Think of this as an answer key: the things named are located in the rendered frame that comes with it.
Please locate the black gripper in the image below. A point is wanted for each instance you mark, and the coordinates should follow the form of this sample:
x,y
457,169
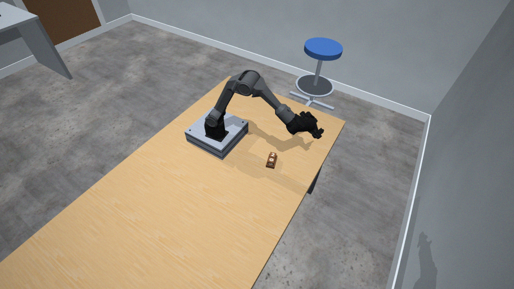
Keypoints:
x,y
316,133

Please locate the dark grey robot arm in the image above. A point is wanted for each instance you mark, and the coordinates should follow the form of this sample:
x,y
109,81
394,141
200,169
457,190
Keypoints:
x,y
246,83

